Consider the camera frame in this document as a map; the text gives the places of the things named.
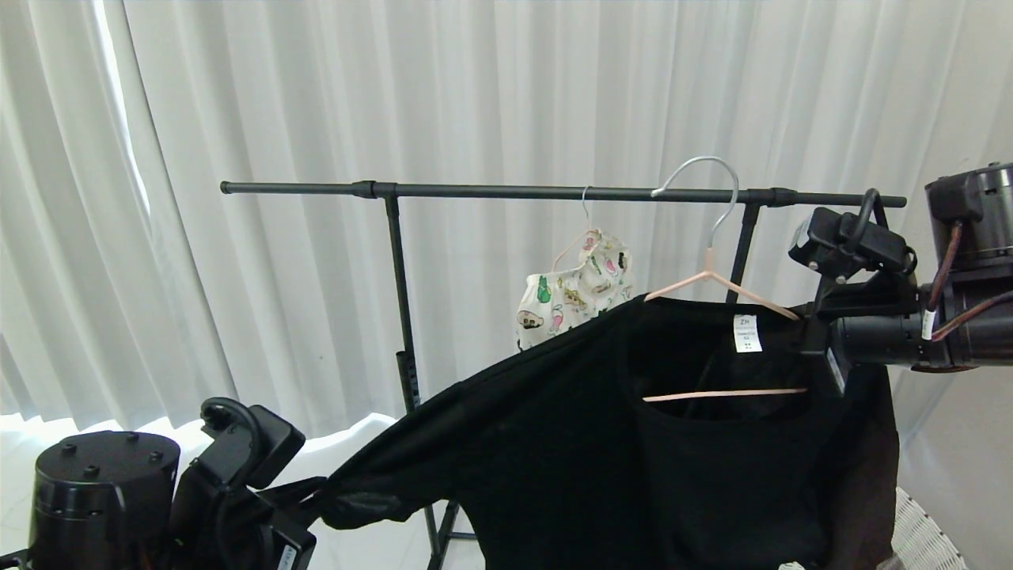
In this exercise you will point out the white curtain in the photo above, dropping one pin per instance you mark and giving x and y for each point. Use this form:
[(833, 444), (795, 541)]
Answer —
[(316, 119)]

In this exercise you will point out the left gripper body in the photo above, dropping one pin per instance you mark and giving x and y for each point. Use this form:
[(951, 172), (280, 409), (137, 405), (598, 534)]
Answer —
[(277, 546)]

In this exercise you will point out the pink clothes hanger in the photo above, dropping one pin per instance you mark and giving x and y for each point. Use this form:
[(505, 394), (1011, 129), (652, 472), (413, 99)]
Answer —
[(584, 204), (710, 260)]

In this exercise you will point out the black shirt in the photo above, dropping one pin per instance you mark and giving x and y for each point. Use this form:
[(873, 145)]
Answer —
[(554, 443)]

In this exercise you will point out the white laundry basket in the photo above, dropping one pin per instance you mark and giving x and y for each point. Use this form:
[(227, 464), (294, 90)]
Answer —
[(918, 530)]

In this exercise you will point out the black clothes rack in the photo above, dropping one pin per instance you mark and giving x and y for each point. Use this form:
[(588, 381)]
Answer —
[(475, 191)]

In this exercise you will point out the cream printed garment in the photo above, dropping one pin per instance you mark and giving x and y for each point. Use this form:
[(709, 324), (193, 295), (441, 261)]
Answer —
[(570, 297)]

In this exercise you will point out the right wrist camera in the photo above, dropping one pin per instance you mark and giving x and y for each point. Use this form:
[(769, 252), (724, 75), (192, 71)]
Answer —
[(839, 241)]

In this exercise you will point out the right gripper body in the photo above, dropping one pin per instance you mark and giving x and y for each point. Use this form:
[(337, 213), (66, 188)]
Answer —
[(878, 340)]

